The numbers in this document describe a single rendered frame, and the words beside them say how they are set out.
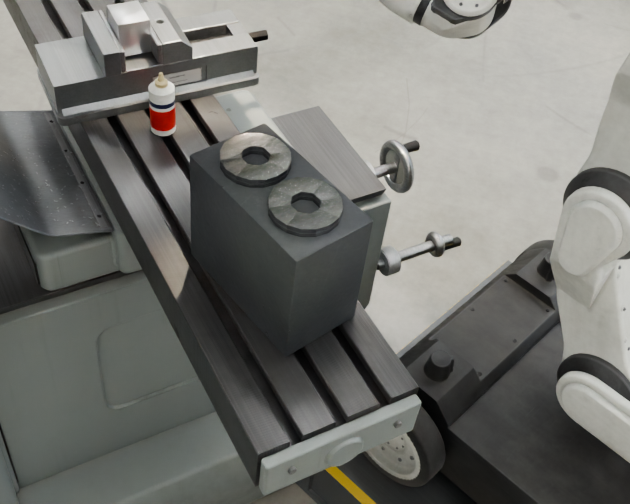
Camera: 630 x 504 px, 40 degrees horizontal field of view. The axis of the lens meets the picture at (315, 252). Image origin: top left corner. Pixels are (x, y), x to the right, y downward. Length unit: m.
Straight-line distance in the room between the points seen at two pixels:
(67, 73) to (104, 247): 0.28
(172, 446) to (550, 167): 1.65
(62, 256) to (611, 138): 0.83
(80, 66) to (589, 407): 0.98
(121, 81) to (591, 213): 0.75
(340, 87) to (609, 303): 1.90
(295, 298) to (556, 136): 2.18
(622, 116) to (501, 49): 2.28
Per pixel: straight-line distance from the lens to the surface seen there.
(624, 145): 1.25
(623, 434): 1.48
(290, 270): 1.00
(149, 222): 1.28
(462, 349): 1.61
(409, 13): 1.26
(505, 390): 1.61
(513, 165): 2.95
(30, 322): 1.49
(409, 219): 2.66
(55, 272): 1.43
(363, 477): 1.65
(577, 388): 1.47
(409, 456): 1.59
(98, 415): 1.77
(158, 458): 1.89
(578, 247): 1.30
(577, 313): 1.45
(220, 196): 1.07
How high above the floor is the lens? 1.84
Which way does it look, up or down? 47 degrees down
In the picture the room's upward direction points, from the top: 8 degrees clockwise
